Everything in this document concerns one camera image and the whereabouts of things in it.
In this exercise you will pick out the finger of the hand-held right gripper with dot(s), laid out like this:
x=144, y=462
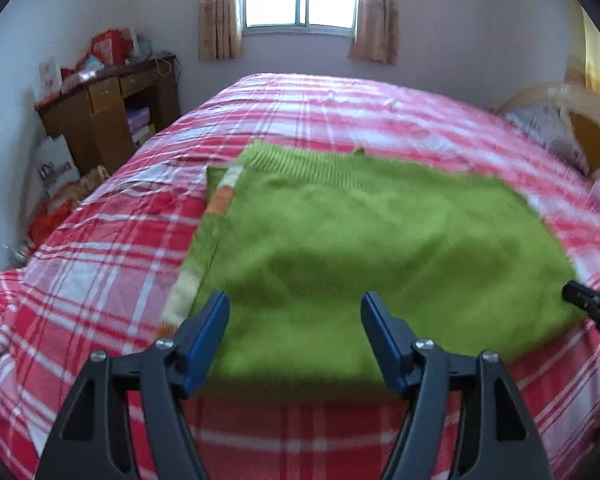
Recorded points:
x=595, y=310

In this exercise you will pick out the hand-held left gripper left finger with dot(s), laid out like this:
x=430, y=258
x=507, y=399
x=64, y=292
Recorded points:
x=205, y=340

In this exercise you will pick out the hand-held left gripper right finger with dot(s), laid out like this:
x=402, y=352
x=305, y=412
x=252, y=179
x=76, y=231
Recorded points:
x=385, y=340

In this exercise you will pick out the green orange striped knit sweater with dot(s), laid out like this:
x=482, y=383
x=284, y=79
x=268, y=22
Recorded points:
x=380, y=240

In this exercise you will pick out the cream wooden headboard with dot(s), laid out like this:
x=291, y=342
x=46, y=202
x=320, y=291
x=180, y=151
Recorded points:
x=595, y=130

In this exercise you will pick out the grey patterned pillow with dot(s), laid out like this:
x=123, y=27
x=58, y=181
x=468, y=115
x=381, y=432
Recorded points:
x=550, y=132

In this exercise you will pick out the brown woven basket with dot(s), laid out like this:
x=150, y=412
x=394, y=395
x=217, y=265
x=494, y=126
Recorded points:
x=85, y=187

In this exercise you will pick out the red plastic bag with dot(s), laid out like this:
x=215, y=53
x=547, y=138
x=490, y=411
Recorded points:
x=47, y=225

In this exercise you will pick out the stack of boxes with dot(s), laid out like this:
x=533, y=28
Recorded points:
x=140, y=125

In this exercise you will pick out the white paper bag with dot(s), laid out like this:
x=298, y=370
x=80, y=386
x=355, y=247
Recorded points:
x=55, y=165

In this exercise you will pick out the brown wooden desk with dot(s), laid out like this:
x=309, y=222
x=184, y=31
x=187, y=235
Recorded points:
x=105, y=125

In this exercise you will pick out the red plaid bed blanket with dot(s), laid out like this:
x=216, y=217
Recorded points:
x=330, y=105

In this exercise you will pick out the yellow curtain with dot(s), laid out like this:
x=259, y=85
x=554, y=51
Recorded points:
x=597, y=60

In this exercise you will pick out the white tissue pack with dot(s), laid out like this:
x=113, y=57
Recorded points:
x=77, y=79

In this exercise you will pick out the red gift box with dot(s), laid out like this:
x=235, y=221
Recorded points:
x=107, y=50

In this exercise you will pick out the beige patterned curtain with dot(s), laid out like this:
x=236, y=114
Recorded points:
x=220, y=15
x=375, y=15

